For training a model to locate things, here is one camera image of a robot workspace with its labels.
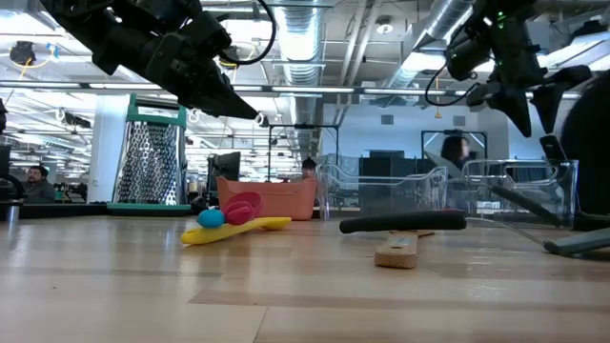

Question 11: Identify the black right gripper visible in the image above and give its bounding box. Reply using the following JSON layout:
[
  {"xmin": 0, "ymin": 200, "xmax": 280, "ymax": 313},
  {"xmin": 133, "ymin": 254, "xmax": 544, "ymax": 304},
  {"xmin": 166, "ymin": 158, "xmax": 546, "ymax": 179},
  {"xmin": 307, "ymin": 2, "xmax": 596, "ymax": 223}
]
[{"xmin": 466, "ymin": 42, "xmax": 593, "ymax": 138}]

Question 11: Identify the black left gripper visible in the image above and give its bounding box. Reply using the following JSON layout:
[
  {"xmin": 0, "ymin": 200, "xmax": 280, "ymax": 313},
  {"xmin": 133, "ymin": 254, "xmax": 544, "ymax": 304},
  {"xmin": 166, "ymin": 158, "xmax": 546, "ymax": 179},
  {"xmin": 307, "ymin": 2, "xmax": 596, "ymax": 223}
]
[{"xmin": 92, "ymin": 0, "xmax": 260, "ymax": 121}]

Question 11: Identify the red slotted spoon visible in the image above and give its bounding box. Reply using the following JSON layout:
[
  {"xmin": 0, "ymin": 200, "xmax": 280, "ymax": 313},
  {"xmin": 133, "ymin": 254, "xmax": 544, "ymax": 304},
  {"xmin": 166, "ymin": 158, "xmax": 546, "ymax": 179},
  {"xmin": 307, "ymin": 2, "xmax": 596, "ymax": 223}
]
[{"xmin": 221, "ymin": 191, "xmax": 263, "ymax": 227}]

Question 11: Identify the blue silicone spoon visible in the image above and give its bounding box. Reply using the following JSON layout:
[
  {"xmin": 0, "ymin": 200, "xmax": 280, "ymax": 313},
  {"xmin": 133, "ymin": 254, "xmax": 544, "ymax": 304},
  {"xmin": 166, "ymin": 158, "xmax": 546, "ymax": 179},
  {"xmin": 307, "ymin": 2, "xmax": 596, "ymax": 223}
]
[{"xmin": 196, "ymin": 208, "xmax": 226, "ymax": 230}]

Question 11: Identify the orange plastic bin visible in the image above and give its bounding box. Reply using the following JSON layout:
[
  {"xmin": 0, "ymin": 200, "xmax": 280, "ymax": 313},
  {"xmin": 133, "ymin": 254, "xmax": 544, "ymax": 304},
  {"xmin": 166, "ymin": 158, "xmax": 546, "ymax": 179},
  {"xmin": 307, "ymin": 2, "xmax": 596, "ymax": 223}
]
[{"xmin": 216, "ymin": 176, "xmax": 319, "ymax": 221}]

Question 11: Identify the yellow silicone spoon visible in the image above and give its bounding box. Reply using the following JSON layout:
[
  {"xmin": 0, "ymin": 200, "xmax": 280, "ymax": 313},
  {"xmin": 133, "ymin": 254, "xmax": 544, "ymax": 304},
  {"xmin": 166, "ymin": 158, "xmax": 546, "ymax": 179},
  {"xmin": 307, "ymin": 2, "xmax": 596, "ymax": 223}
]
[{"xmin": 180, "ymin": 216, "xmax": 293, "ymax": 247}]

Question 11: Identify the wide clear plastic bin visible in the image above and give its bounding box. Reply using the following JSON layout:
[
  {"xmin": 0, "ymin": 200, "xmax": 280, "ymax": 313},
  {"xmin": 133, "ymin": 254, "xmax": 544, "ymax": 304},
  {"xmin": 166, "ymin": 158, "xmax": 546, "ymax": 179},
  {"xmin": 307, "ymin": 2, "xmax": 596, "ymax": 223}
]
[{"xmin": 317, "ymin": 161, "xmax": 449, "ymax": 221}]

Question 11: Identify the black background computer monitor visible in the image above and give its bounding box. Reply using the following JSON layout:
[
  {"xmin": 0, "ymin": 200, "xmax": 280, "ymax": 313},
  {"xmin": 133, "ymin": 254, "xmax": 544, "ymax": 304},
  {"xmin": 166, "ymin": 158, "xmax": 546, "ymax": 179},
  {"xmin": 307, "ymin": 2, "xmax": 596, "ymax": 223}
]
[{"xmin": 207, "ymin": 151, "xmax": 242, "ymax": 192}]

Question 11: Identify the person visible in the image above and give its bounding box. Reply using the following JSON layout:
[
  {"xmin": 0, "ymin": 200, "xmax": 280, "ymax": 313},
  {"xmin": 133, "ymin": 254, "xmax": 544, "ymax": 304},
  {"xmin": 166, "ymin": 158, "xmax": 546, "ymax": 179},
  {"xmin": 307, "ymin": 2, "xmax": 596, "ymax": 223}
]
[
  {"xmin": 22, "ymin": 164, "xmax": 56, "ymax": 205},
  {"xmin": 300, "ymin": 157, "xmax": 318, "ymax": 181},
  {"xmin": 440, "ymin": 135, "xmax": 473, "ymax": 171}
]

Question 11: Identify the teal metal box grater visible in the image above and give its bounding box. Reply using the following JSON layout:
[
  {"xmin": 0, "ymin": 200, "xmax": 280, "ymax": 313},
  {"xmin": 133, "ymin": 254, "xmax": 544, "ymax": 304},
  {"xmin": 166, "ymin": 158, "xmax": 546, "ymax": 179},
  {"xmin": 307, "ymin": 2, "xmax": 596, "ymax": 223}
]
[{"xmin": 107, "ymin": 93, "xmax": 193, "ymax": 216}]

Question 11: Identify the narrow clear plastic bin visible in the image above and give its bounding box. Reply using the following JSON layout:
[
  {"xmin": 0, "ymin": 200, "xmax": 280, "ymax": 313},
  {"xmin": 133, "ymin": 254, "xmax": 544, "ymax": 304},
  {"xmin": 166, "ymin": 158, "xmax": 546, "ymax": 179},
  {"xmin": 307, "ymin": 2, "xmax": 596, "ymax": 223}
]
[{"xmin": 461, "ymin": 158, "xmax": 580, "ymax": 229}]

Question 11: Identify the silver metal cup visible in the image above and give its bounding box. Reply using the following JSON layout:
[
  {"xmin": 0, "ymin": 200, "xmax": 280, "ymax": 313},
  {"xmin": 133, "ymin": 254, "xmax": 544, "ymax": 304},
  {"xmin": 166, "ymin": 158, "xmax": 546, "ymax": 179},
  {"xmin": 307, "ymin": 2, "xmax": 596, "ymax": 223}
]
[{"xmin": 4, "ymin": 199, "xmax": 22, "ymax": 223}]

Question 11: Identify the black background stand frame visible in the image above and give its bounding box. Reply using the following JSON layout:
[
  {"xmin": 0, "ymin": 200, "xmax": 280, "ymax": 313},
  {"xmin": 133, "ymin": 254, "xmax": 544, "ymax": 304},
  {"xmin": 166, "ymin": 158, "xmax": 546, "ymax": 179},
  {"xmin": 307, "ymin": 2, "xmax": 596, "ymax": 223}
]
[{"xmin": 420, "ymin": 129, "xmax": 488, "ymax": 161}]

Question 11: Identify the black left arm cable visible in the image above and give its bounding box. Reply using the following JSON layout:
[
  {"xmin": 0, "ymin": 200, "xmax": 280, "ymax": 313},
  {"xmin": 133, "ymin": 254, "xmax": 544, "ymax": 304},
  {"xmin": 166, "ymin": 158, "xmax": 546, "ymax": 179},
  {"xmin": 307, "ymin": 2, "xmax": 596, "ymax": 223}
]
[{"xmin": 218, "ymin": 0, "xmax": 277, "ymax": 67}]

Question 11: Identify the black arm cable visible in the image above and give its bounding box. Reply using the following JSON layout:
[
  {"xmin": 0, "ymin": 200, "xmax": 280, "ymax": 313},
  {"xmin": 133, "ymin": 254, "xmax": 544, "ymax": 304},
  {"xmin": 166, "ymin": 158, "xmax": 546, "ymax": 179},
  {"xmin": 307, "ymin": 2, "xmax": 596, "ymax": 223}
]
[
  {"xmin": 425, "ymin": 66, "xmax": 478, "ymax": 107},
  {"xmin": 218, "ymin": 0, "xmax": 277, "ymax": 67}
]

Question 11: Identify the silver ceiling air duct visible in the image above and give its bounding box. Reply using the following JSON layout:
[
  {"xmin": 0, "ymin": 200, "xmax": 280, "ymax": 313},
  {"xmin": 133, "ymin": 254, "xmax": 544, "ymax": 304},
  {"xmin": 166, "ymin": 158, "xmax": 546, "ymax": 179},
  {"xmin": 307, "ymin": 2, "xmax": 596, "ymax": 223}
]
[{"xmin": 274, "ymin": 0, "xmax": 325, "ymax": 153}]

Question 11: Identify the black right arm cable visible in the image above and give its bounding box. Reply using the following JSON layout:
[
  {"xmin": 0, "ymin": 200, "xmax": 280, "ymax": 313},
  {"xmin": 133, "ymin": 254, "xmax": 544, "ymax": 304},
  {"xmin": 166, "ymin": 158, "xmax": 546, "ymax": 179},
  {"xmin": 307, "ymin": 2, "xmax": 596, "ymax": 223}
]
[{"xmin": 425, "ymin": 66, "xmax": 478, "ymax": 107}]

